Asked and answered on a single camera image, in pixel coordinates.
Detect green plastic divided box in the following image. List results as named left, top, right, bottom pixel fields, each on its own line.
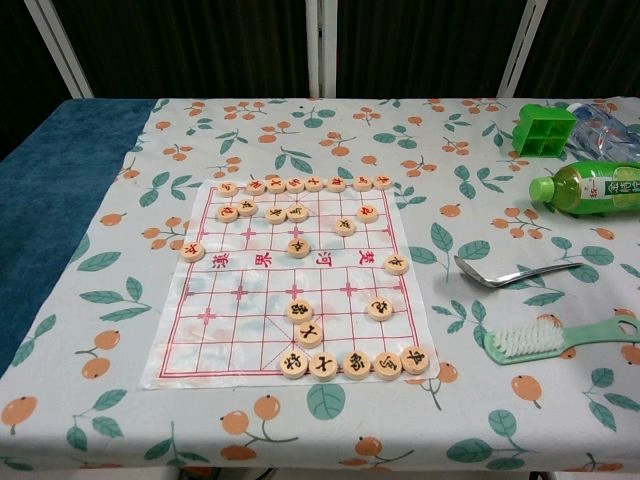
left=510, top=103, right=579, bottom=158

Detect green tea drink bottle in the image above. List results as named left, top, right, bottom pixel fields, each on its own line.
left=529, top=160, right=640, bottom=220

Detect floral orange fruit tablecloth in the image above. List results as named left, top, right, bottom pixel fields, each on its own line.
left=0, top=97, right=640, bottom=475

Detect green brush white bristles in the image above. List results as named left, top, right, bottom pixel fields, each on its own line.
left=482, top=307, right=640, bottom=367

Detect bent metal spoon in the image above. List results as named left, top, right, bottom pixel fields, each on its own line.
left=453, top=254, right=585, bottom=291

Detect white red-lined chess board sheet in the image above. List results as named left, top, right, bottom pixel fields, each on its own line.
left=141, top=178, right=442, bottom=393

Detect blue table cover cloth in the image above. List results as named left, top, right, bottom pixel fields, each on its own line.
left=0, top=98, right=159, bottom=377

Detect clear plastic water bottle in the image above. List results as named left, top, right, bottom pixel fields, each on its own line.
left=565, top=102, right=640, bottom=164

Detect white metal frame post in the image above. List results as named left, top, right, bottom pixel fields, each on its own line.
left=28, top=0, right=95, bottom=99
left=306, top=0, right=340, bottom=99
left=496, top=0, right=547, bottom=99

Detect black pleated curtain panel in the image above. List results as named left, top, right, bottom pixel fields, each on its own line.
left=0, top=0, right=74, bottom=161
left=334, top=0, right=527, bottom=100
left=517, top=0, right=640, bottom=99
left=43, top=0, right=311, bottom=100

